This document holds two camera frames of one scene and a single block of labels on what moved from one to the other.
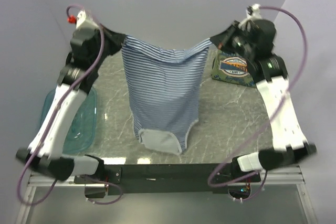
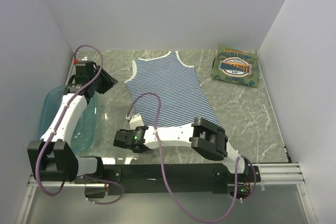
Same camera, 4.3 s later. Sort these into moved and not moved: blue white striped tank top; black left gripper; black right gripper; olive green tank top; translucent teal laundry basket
Moved: blue white striped tank top; black right gripper; black left gripper
Not moved: olive green tank top; translucent teal laundry basket
